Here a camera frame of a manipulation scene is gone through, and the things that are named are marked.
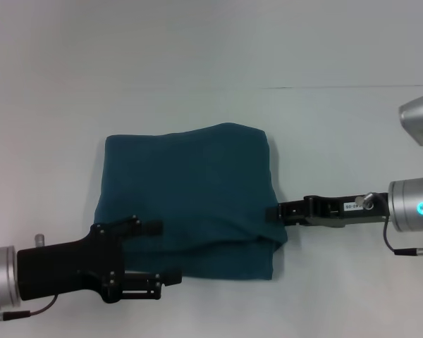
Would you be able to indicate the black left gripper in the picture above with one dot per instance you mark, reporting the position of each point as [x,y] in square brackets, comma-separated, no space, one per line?
[74,267]

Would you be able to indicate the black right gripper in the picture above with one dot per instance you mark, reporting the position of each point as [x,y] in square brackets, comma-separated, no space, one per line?
[345,211]

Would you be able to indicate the blue teal shirt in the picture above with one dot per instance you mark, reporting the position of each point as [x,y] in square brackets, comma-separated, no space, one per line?
[197,193]

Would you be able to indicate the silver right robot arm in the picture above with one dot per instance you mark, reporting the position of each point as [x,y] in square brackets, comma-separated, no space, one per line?
[414,204]

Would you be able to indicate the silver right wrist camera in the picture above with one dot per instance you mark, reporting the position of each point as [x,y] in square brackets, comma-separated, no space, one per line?
[421,118]

